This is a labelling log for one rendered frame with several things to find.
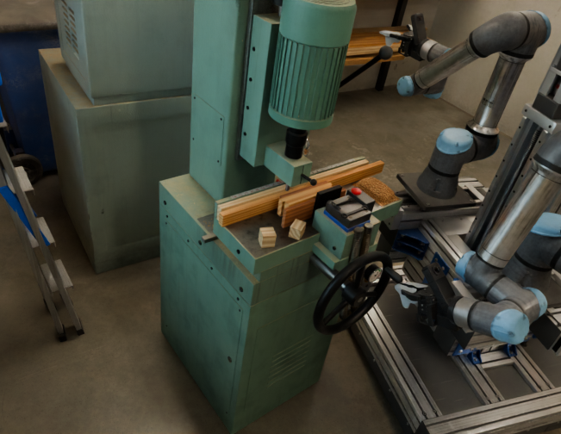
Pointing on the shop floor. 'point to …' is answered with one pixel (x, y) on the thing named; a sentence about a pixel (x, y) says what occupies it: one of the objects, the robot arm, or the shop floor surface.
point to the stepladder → (13, 183)
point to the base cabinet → (238, 331)
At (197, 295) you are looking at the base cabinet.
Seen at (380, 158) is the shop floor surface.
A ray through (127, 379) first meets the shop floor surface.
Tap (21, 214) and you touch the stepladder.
